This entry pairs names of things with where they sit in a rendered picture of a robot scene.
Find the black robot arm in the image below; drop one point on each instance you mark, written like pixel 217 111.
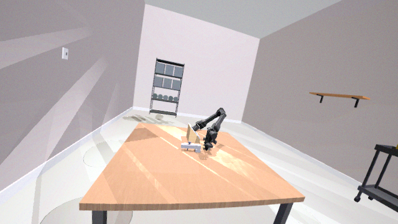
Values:
pixel 213 131

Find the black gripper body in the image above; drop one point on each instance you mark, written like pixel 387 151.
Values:
pixel 207 141

